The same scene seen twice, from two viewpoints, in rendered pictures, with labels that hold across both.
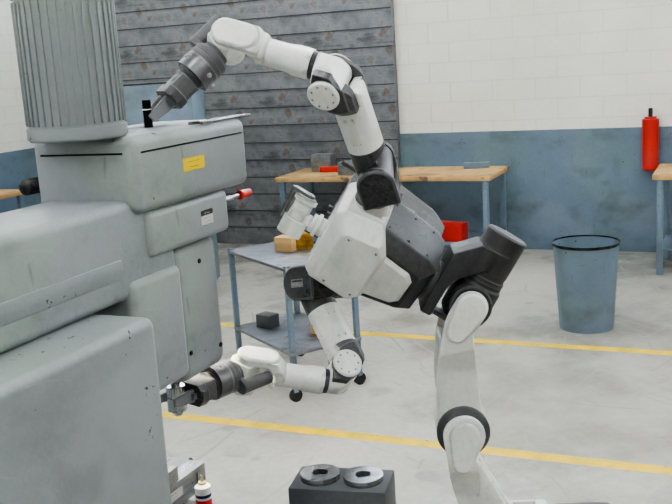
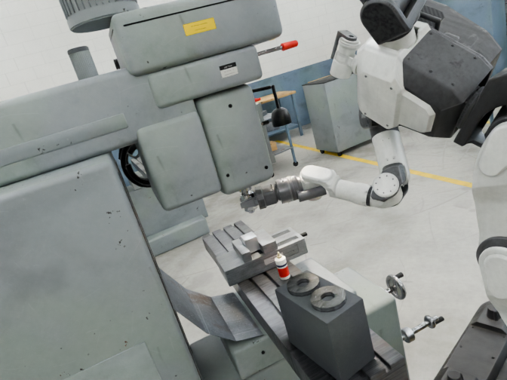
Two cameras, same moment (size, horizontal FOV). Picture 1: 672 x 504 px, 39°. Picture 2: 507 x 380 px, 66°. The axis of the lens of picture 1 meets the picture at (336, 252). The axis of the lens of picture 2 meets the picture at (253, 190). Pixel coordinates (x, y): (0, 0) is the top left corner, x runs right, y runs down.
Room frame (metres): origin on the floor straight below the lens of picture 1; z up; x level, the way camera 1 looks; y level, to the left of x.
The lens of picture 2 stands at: (1.34, -0.58, 1.70)
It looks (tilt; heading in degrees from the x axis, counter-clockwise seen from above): 18 degrees down; 49
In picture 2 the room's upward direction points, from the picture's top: 16 degrees counter-clockwise
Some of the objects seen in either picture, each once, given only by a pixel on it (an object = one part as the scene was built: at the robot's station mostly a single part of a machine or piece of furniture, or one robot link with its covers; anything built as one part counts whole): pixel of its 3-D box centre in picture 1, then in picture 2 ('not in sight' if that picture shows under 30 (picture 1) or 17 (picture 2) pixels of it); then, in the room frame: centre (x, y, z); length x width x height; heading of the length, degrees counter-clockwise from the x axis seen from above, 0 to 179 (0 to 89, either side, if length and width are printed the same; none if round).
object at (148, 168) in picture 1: (148, 162); (194, 32); (2.16, 0.41, 1.81); 0.47 x 0.26 x 0.16; 156
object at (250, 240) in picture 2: not in sight; (250, 242); (2.23, 0.55, 1.01); 0.06 x 0.05 x 0.06; 64
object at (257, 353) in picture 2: not in sight; (281, 310); (2.17, 0.41, 0.76); 0.50 x 0.35 x 0.12; 156
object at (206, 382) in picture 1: (205, 386); (273, 194); (2.24, 0.35, 1.24); 0.13 x 0.12 x 0.10; 47
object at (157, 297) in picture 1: (116, 328); (174, 157); (1.99, 0.49, 1.47); 0.24 x 0.19 x 0.26; 66
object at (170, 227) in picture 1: (147, 221); (198, 78); (2.13, 0.43, 1.68); 0.34 x 0.24 x 0.10; 156
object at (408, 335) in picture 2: not in sight; (422, 326); (2.59, 0.06, 0.48); 0.22 x 0.06 x 0.06; 156
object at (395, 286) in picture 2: not in sight; (389, 290); (2.62, 0.20, 0.60); 0.16 x 0.12 x 0.12; 156
